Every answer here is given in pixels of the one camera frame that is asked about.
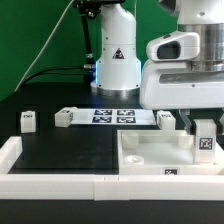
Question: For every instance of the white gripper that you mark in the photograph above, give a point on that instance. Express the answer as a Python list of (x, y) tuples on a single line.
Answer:
[(173, 85)]

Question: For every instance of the white square tabletop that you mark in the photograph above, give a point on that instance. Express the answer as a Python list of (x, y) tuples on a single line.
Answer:
[(156, 152)]

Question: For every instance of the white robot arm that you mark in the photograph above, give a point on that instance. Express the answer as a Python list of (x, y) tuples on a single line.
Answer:
[(125, 37)]

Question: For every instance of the white sheet with AprilTags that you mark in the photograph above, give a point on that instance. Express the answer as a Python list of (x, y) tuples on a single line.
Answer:
[(113, 117)]

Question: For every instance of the white U-shaped obstacle fence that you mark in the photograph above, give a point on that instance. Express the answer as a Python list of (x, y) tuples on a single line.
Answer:
[(102, 187)]

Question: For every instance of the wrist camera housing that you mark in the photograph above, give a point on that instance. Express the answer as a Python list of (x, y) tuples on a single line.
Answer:
[(175, 46)]

